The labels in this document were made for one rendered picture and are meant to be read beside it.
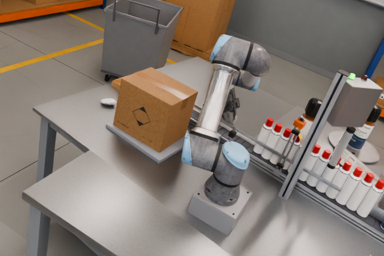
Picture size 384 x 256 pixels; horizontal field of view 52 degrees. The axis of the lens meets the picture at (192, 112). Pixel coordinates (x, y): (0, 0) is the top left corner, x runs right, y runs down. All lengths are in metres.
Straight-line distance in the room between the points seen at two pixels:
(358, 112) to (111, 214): 1.08
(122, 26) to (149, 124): 2.13
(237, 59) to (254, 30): 4.97
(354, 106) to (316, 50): 4.64
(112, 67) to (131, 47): 0.32
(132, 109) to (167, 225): 0.61
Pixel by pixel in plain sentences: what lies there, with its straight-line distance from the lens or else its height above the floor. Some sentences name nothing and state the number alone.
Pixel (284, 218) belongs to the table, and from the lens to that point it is 1.86.
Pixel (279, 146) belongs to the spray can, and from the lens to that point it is 2.01.
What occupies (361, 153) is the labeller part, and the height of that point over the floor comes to 0.89.
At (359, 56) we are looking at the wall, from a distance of 6.26.
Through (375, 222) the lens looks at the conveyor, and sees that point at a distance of 2.07.
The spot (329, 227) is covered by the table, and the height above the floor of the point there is 0.83.
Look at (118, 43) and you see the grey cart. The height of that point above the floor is 0.48.
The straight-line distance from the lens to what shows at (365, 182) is 1.96.
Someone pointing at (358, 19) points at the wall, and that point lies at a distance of 6.17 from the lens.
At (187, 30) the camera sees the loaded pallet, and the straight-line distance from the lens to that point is 5.30.
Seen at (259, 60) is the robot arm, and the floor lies 1.47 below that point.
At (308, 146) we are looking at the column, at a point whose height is 1.14.
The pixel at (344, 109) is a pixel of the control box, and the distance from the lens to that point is 1.69.
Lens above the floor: 1.98
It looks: 29 degrees down
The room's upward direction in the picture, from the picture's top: 17 degrees clockwise
